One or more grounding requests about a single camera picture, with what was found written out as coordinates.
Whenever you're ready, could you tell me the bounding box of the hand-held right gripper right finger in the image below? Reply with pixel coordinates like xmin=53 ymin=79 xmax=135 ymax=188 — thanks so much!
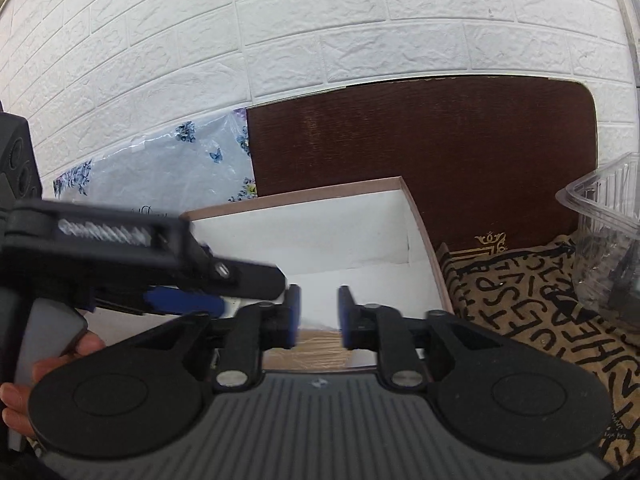
xmin=338 ymin=285 xmax=517 ymax=391

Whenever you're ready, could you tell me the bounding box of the pink-edged white cardboard box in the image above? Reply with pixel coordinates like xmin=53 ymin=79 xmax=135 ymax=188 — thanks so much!
xmin=180 ymin=176 xmax=456 ymax=372

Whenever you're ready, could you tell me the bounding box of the tan packet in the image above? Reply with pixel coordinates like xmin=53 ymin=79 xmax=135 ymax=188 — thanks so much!
xmin=264 ymin=329 xmax=354 ymax=372

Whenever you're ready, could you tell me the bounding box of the dark brown wooden board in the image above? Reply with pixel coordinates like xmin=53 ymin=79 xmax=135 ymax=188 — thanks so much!
xmin=246 ymin=75 xmax=599 ymax=257

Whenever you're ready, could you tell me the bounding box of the tan cloth with black letters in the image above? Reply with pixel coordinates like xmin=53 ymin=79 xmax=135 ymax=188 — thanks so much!
xmin=436 ymin=233 xmax=640 ymax=472

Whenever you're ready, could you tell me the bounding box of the clear plastic container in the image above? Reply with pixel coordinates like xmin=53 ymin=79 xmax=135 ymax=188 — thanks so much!
xmin=556 ymin=152 xmax=640 ymax=347

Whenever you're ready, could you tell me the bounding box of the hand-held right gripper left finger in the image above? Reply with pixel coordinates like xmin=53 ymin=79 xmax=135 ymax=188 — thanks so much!
xmin=120 ymin=284 xmax=303 ymax=395

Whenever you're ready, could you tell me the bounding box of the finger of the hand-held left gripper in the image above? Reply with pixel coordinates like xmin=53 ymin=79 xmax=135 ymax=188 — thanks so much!
xmin=190 ymin=244 xmax=288 ymax=301
xmin=94 ymin=286 xmax=227 ymax=319

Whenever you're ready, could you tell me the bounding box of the floral plastic bag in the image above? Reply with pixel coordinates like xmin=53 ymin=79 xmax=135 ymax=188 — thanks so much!
xmin=52 ymin=107 xmax=259 ymax=222

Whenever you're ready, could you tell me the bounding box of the person's left hand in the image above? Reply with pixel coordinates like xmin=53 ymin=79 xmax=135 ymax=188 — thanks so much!
xmin=0 ymin=331 xmax=107 ymax=436

